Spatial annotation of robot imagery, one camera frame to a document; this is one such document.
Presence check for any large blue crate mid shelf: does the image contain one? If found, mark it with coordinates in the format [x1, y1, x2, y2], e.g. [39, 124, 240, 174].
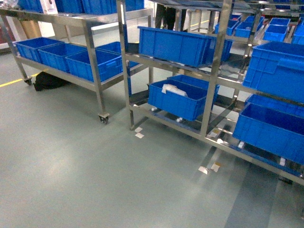
[137, 26, 233, 68]

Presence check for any steel flow rack shelf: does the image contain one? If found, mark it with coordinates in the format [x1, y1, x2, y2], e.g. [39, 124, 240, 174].
[116, 0, 304, 185]

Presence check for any steel wheeled cart shelf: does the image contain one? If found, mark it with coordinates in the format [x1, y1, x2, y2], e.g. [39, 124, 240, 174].
[0, 7, 154, 125]

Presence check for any blue crate with white bag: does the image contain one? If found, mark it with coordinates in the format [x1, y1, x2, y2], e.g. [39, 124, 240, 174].
[148, 79, 209, 121]

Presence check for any blue crate on cart front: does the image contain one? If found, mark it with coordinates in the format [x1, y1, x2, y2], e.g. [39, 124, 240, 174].
[65, 49, 124, 83]

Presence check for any blue crate on cart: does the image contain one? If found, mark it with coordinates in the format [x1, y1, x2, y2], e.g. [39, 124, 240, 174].
[15, 37, 64, 63]
[38, 43, 86, 73]
[65, 49, 124, 83]

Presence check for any black bag under cart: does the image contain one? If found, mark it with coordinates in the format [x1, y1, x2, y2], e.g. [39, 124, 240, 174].
[34, 72, 70, 92]

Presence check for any blue crate on cart middle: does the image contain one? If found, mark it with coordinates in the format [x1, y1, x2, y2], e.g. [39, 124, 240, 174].
[38, 43, 86, 73]

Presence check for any blue crate right lower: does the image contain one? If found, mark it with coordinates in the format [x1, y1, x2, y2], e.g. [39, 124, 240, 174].
[233, 103, 304, 165]

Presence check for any blue crate right upper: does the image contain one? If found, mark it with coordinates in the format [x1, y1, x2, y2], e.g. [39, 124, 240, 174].
[242, 41, 304, 103]

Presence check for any blue crate on cart left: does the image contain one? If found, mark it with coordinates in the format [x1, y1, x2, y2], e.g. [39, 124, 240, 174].
[15, 37, 64, 63]

